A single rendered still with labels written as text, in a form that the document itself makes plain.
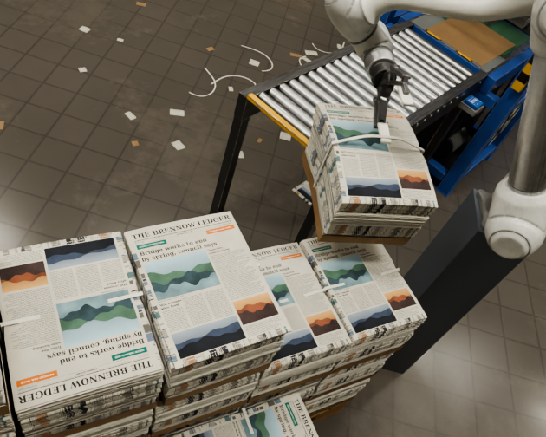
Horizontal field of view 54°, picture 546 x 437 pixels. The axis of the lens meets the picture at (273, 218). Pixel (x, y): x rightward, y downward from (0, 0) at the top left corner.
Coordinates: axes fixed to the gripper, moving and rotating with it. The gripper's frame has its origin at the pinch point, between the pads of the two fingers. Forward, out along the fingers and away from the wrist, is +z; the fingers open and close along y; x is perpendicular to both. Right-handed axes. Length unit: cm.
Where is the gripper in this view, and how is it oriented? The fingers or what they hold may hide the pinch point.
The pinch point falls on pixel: (396, 120)
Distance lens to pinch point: 151.9
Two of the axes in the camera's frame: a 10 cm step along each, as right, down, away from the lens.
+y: -2.4, 5.6, 7.9
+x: -9.7, -0.7, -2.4
